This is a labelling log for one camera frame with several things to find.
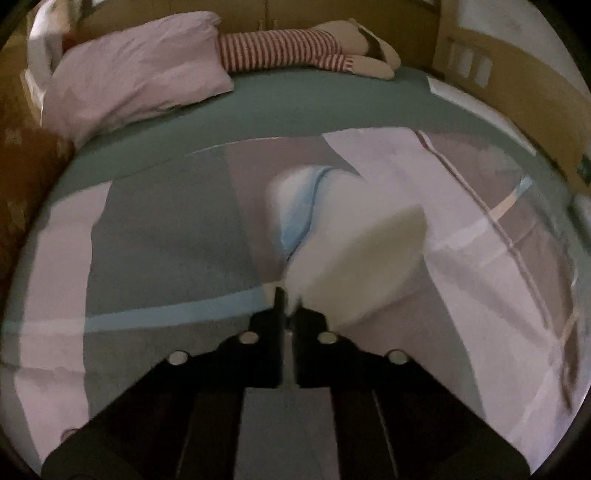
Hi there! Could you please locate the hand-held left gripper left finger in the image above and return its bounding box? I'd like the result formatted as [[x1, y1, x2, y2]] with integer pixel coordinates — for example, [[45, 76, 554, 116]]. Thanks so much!
[[41, 286, 286, 480]]

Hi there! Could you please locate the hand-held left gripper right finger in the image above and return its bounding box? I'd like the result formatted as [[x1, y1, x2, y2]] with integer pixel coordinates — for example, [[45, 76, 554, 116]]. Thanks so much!
[[294, 306, 533, 480]]

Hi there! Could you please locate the white blue wrapper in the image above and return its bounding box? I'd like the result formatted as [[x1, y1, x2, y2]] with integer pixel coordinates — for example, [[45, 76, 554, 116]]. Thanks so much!
[[265, 164, 428, 324]]

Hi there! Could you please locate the green bed sheet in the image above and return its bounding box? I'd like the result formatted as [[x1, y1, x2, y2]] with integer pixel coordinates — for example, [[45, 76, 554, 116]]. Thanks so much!
[[0, 65, 591, 462]]

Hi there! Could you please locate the striped plush doll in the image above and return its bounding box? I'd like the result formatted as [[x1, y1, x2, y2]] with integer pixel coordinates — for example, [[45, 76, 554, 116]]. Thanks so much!
[[217, 18, 402, 80]]

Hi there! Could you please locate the pink pillow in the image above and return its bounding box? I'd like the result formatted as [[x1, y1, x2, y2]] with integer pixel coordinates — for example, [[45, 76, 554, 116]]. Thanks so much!
[[41, 11, 234, 144]]

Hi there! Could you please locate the brown floral pillow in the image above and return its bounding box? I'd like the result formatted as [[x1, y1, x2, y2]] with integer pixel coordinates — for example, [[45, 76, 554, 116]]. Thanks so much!
[[0, 78, 75, 296]]

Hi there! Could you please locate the wooden bed side frame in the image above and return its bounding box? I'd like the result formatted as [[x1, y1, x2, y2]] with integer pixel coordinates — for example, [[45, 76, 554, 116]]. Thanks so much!
[[434, 0, 591, 181]]

